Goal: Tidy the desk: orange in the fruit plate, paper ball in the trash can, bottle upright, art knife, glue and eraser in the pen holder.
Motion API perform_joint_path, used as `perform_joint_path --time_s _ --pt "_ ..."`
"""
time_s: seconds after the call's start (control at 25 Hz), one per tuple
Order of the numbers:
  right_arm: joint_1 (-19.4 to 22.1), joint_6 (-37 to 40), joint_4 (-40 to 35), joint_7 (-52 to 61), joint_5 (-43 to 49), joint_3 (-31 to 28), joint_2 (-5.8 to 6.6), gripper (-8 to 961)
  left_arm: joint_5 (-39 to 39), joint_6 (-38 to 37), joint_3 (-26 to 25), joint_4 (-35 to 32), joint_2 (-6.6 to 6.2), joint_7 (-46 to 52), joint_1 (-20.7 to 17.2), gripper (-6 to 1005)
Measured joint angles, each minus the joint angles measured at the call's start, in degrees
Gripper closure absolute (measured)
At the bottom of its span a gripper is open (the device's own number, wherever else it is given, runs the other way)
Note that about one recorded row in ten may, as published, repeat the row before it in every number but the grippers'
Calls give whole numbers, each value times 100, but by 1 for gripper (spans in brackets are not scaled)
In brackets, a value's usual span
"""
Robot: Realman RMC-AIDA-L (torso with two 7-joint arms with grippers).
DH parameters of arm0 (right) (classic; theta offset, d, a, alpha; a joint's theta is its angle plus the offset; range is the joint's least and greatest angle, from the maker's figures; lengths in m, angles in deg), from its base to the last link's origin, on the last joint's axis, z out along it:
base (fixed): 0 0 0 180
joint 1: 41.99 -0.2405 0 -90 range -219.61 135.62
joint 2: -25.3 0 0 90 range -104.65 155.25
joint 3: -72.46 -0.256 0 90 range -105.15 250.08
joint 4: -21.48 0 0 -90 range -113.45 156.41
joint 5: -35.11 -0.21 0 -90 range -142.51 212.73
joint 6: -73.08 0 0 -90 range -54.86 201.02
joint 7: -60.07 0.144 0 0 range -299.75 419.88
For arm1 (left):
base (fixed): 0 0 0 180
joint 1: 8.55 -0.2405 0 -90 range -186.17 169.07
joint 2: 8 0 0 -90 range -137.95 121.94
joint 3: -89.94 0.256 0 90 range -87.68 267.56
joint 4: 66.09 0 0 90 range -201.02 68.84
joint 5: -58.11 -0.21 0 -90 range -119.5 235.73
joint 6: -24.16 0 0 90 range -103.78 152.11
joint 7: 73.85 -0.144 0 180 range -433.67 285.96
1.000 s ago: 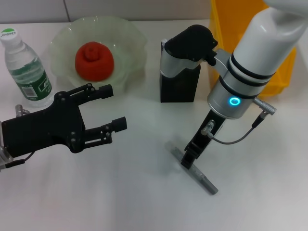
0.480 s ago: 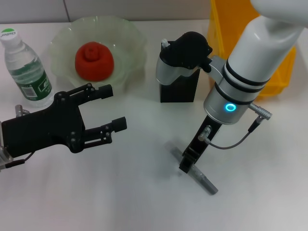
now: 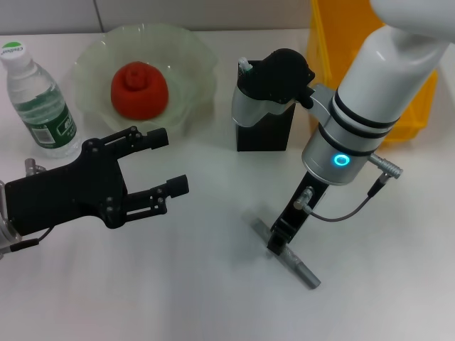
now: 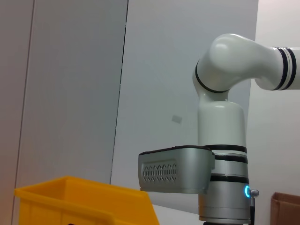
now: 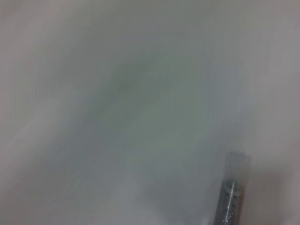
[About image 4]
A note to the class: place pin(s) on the silver right wrist connector plug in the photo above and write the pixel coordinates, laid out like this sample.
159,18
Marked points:
254,192

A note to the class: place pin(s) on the grey frosted partition panel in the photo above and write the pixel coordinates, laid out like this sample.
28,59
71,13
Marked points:
164,70

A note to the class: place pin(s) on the brown cardboard box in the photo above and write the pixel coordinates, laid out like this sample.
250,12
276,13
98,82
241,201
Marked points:
287,208

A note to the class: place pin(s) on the yellow plastic bin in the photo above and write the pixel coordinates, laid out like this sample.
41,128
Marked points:
82,204

